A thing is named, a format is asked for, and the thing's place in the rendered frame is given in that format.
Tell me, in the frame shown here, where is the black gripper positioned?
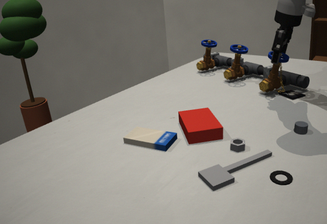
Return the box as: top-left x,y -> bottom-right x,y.
271,10 -> 302,64

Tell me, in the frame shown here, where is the black rubber washer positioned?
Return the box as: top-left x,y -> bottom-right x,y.
270,171 -> 293,185

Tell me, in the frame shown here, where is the red box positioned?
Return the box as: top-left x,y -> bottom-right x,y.
178,108 -> 223,144

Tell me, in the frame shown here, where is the dark grey hex nut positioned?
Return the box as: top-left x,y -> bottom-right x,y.
230,138 -> 245,152

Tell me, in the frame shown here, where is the dark grey short cylinder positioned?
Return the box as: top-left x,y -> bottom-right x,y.
294,121 -> 308,135

